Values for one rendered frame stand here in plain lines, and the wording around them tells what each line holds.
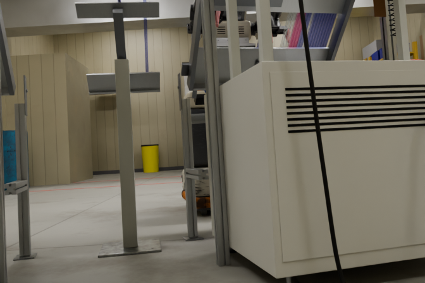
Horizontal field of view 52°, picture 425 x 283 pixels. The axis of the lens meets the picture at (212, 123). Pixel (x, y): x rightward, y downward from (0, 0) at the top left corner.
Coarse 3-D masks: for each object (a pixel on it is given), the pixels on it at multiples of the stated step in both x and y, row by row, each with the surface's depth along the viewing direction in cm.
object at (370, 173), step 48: (288, 96) 115; (336, 96) 119; (384, 96) 123; (288, 144) 114; (336, 144) 118; (384, 144) 122; (288, 192) 113; (336, 192) 117; (384, 192) 120; (288, 240) 112; (336, 240) 116; (384, 240) 119
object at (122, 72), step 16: (128, 64) 189; (128, 80) 189; (128, 96) 188; (128, 112) 188; (128, 128) 187; (128, 144) 187; (128, 160) 186; (128, 176) 186; (128, 192) 185; (128, 208) 185; (128, 224) 184; (128, 240) 184; (144, 240) 197
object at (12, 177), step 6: (6, 132) 621; (12, 132) 625; (6, 138) 621; (12, 138) 624; (6, 144) 620; (12, 144) 624; (6, 150) 619; (12, 150) 622; (6, 156) 619; (12, 156) 622; (6, 162) 618; (12, 162) 622; (6, 168) 618; (12, 168) 621; (6, 174) 617; (12, 174) 620; (6, 180) 617; (12, 180) 620
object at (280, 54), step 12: (240, 48) 200; (252, 48) 201; (276, 48) 204; (288, 48) 206; (300, 48) 208; (312, 48) 209; (324, 48) 211; (228, 60) 203; (240, 60) 204; (252, 60) 206; (276, 60) 209; (288, 60) 210; (300, 60) 212; (312, 60) 214; (324, 60) 216; (204, 72) 204; (228, 72) 207
